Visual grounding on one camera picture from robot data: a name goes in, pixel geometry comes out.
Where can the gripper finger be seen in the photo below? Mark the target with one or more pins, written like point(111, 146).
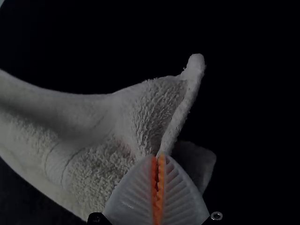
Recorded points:
point(133, 194)
point(180, 194)

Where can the pale towel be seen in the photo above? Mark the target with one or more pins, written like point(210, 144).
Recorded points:
point(82, 131)

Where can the black mat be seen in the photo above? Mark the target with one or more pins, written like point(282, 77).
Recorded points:
point(150, 35)

